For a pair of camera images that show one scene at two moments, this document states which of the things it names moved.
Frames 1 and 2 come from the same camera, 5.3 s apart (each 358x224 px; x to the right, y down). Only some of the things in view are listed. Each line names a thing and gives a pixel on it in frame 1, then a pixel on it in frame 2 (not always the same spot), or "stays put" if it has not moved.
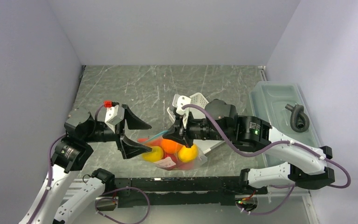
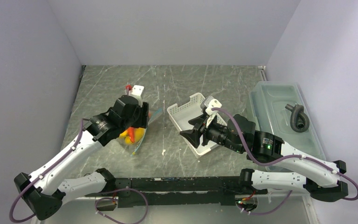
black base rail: (129, 192) stays put
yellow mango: (188, 154) → (139, 135)
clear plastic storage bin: (270, 98) stays put
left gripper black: (129, 147) → (143, 112)
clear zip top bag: (171, 154) → (132, 149)
